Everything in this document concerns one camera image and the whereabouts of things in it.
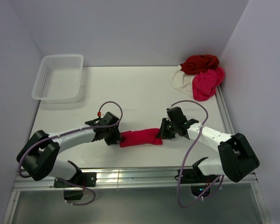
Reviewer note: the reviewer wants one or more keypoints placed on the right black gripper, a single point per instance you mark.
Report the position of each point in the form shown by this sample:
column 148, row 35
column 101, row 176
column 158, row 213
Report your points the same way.
column 164, row 121

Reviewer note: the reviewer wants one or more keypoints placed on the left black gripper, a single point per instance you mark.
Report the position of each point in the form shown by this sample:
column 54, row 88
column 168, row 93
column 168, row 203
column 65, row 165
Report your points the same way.
column 116, row 136

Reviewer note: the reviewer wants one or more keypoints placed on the bright red t-shirt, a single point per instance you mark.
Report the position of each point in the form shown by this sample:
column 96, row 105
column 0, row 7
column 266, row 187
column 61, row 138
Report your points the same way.
column 140, row 137

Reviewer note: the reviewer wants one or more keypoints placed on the white plastic mesh basket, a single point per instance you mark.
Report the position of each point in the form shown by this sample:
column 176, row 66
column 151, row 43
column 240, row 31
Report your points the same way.
column 59, row 79

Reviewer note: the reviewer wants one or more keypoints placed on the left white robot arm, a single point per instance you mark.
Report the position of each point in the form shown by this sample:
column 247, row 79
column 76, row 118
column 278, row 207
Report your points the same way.
column 39, row 156

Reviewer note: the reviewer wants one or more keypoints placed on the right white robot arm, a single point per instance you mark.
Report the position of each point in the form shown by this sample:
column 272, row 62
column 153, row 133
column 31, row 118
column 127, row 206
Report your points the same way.
column 236, row 158

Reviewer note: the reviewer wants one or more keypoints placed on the white t-shirt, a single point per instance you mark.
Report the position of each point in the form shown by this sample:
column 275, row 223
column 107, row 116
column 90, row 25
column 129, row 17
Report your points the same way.
column 181, row 81

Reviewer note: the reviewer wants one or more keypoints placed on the pink t-shirt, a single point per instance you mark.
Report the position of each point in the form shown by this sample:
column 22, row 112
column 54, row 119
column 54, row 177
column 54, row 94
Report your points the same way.
column 204, row 84

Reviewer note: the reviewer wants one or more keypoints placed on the dark red t-shirt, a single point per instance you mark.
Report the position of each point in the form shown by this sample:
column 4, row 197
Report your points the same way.
column 199, row 63

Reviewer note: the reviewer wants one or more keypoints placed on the aluminium mounting rail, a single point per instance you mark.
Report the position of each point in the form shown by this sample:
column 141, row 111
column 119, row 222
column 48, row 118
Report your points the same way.
column 109, row 178

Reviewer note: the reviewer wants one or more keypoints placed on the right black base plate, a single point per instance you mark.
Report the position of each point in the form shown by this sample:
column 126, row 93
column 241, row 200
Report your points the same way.
column 190, row 176

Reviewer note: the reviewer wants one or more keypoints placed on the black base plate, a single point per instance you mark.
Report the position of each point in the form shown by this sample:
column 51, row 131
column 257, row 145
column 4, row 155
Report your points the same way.
column 84, row 179
column 190, row 176

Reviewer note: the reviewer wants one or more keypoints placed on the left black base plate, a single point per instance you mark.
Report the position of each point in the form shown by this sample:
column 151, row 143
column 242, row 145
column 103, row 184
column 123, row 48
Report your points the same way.
column 84, row 179

